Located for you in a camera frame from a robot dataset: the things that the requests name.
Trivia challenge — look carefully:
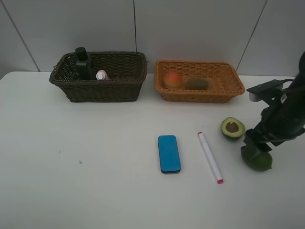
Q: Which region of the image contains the white pink-tipped marker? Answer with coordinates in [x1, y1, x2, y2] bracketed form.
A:
[197, 132, 224, 184]

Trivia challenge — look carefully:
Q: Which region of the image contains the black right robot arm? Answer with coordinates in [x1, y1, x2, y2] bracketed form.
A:
[241, 55, 305, 161]

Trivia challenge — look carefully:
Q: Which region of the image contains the halved avocado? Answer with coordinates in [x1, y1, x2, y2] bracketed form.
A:
[220, 117, 245, 140]

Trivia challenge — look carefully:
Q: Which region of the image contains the green whole avocado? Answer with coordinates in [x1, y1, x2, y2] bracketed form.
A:
[241, 146, 273, 172]

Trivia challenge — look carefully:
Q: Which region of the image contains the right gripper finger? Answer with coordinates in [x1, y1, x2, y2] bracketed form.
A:
[241, 140, 263, 160]

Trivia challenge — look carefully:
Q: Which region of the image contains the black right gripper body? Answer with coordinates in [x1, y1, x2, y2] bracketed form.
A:
[244, 128, 298, 152]

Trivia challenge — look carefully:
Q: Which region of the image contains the blue whiteboard eraser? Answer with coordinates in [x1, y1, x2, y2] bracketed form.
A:
[158, 135, 181, 174]

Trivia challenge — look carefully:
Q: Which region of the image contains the brown kiwi fruit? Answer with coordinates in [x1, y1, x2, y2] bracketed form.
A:
[185, 77, 209, 90]

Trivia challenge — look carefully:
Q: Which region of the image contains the pink plastic bottle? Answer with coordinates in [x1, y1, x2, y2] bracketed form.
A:
[96, 70, 109, 81]

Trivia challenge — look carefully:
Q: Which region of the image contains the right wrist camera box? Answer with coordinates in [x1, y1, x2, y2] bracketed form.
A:
[246, 79, 292, 105]

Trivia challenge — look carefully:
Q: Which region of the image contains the black square bottle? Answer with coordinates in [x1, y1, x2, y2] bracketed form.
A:
[75, 47, 96, 81]

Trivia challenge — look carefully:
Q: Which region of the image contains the dark brown wicker basket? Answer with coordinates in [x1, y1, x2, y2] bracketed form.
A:
[49, 51, 147, 103]

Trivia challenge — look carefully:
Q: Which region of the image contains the orange wicker basket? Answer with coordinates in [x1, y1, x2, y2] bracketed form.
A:
[154, 60, 245, 103]

